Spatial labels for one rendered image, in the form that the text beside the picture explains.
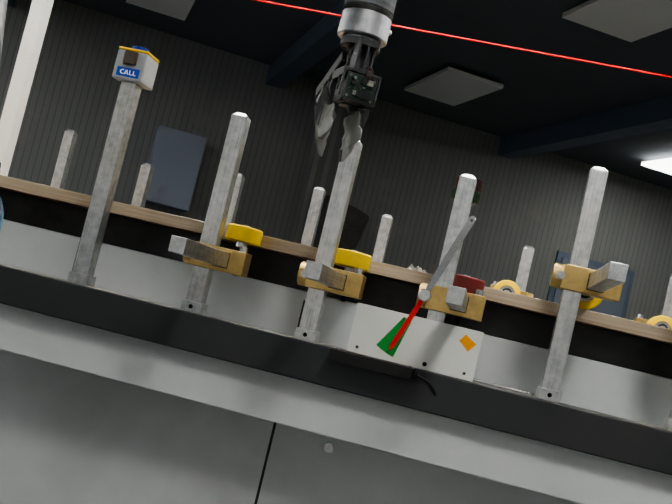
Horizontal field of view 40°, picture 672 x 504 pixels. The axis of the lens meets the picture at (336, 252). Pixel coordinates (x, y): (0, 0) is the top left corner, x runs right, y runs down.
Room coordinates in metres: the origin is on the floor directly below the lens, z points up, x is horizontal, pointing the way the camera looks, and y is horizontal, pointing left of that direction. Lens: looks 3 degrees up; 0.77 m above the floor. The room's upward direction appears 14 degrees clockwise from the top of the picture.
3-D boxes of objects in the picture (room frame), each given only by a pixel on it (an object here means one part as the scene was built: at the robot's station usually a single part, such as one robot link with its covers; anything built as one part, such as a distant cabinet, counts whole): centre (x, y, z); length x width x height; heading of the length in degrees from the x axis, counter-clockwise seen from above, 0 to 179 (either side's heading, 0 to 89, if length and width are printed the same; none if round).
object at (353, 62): (1.62, 0.04, 1.18); 0.09 x 0.08 x 0.12; 19
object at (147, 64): (2.02, 0.52, 1.18); 0.07 x 0.07 x 0.08; 80
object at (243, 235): (2.07, 0.21, 0.85); 0.08 x 0.08 x 0.11
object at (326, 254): (1.94, 0.02, 0.89); 0.03 x 0.03 x 0.48; 80
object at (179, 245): (1.88, 0.24, 0.82); 0.43 x 0.03 x 0.04; 170
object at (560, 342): (1.85, -0.47, 0.94); 0.03 x 0.03 x 0.48; 80
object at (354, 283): (1.93, 0.00, 0.83); 0.13 x 0.06 x 0.05; 80
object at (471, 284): (1.97, -0.28, 0.85); 0.08 x 0.08 x 0.11
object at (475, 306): (1.89, -0.25, 0.85); 0.13 x 0.06 x 0.05; 80
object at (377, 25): (1.63, 0.04, 1.27); 0.10 x 0.09 x 0.05; 109
